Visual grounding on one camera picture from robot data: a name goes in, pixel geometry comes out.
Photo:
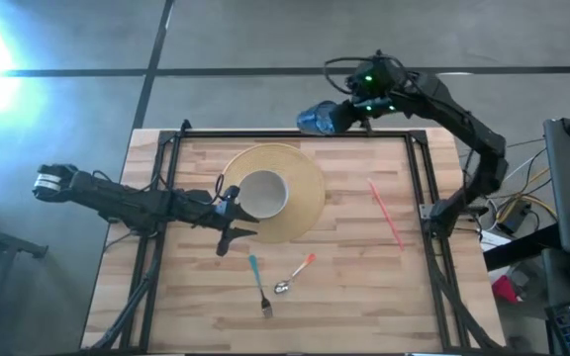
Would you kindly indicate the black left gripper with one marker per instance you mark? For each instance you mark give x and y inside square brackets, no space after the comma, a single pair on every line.
[211,210]

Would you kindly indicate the red drinking straw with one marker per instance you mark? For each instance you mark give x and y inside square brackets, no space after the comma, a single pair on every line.
[385,213]

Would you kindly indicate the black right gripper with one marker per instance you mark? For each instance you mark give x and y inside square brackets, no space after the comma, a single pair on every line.
[381,91]

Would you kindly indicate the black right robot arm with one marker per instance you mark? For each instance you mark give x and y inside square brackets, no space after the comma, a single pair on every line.
[463,118]

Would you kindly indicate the white bowl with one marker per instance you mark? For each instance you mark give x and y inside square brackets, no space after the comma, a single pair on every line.
[263,194]

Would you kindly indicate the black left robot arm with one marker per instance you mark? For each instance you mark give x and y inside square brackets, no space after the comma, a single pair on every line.
[117,203]

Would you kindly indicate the silver mounting bracket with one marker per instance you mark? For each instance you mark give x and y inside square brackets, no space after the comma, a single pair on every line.
[426,211]

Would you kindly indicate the round woven straw placemat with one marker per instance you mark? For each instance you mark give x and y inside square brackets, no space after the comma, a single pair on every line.
[305,198]

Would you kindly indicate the blue faceted plastic cup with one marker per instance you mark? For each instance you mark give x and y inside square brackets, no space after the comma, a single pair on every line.
[316,118]

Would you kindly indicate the black floor stand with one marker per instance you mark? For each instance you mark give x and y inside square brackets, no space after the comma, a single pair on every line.
[8,242]

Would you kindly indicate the black power adapter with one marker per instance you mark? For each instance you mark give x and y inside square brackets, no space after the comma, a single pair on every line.
[514,217]

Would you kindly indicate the black aluminium table frame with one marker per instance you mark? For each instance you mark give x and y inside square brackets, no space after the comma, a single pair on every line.
[290,133]

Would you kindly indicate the red object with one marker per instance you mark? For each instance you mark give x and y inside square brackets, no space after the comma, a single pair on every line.
[505,289]

